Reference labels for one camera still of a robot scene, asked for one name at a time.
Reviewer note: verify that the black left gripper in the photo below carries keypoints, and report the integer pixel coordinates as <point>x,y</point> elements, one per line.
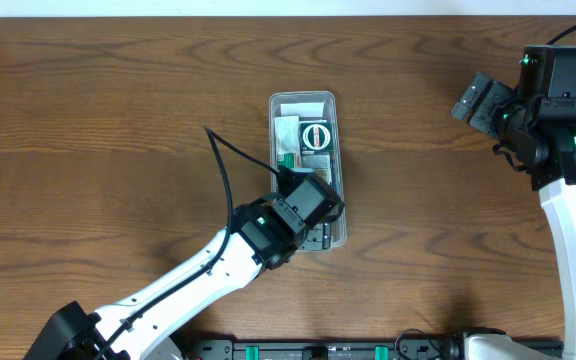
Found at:
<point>319,235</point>

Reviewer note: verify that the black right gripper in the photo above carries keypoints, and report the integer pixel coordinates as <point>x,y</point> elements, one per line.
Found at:
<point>481,106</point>

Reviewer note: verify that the long blue box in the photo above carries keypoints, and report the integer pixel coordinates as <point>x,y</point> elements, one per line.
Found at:
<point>324,165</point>

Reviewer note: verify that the white and green box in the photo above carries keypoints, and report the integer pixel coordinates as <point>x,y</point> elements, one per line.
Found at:
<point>287,141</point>

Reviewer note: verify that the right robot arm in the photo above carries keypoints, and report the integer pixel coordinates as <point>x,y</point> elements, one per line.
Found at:
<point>555,183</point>

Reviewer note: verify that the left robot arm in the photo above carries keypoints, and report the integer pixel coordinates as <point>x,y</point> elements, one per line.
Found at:
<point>263,235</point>

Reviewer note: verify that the clear plastic container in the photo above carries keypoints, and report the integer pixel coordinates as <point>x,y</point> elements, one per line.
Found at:
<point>318,125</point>

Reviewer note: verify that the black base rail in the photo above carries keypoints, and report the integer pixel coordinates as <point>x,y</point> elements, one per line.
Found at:
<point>410,344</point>

